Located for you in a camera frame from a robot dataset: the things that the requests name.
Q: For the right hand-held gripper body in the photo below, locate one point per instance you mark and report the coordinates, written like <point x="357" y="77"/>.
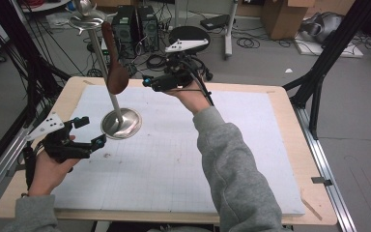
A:
<point x="180" y="72"/>

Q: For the black round stool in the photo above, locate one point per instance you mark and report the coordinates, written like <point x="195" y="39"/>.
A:
<point x="190" y="34"/>

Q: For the large cardboard box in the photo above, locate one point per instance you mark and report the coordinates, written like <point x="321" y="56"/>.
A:
<point x="285" y="17"/>

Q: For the black frame post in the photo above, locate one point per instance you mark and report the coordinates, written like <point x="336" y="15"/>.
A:
<point x="19" y="48"/>
<point x="328" y="54"/>

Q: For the person's left hand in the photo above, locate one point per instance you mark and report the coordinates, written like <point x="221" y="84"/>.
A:
<point x="50" y="174"/>

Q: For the black computer tower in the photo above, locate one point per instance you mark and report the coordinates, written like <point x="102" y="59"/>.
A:
<point x="148" y="27"/>
<point x="124" y="35"/>

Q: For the grey bag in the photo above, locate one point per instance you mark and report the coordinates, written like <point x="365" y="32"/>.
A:
<point x="323" y="27"/>

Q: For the metal stand with round base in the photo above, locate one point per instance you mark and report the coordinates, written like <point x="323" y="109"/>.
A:
<point x="121" y="124"/>

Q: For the brown wooden rice spoon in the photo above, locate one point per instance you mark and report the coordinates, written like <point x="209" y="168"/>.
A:
<point x="116" y="77"/>

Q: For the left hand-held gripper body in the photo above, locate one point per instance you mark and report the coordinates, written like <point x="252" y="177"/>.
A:
<point x="58" y="145"/>

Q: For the white gridded mat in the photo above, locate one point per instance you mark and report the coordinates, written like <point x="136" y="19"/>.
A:
<point x="174" y="154"/>

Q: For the person's right hand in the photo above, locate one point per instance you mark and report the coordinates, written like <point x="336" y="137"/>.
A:
<point x="191" y="98"/>

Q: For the flat black device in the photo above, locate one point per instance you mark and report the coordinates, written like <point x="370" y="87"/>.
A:
<point x="217" y="22"/>

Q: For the silver aluminium rail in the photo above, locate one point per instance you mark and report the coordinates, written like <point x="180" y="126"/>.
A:
<point x="0" y="167"/>
<point x="327" y="167"/>

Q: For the round white low table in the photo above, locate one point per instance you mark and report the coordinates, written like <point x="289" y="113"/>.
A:
<point x="42" y="4"/>

